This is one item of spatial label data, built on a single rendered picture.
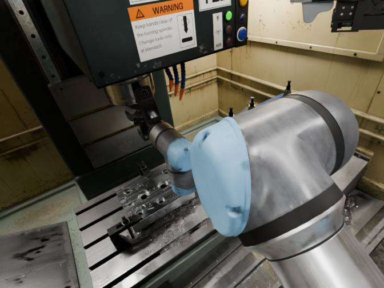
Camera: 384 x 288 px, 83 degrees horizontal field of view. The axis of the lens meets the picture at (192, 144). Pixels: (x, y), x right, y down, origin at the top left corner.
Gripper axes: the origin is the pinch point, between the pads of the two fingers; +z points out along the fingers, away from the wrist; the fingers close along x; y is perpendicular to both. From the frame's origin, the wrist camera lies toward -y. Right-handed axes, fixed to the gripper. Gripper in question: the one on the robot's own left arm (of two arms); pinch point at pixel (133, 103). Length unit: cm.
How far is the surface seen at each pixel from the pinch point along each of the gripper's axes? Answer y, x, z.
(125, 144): 43, -1, 41
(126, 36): -24.6, -3.1, -21.0
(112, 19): -28.0, -4.8, -20.9
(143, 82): -9.3, 2.3, -8.6
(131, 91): -8.0, -2.0, -8.7
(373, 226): 58, 67, -66
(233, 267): 64, 10, -42
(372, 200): 73, 97, -58
